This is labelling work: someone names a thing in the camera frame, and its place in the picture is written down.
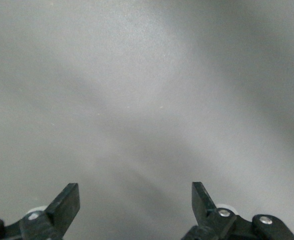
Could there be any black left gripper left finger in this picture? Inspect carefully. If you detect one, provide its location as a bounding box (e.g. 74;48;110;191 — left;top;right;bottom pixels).
0;182;81;240

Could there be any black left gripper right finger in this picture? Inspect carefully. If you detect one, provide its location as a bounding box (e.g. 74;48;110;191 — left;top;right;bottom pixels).
180;181;294;240

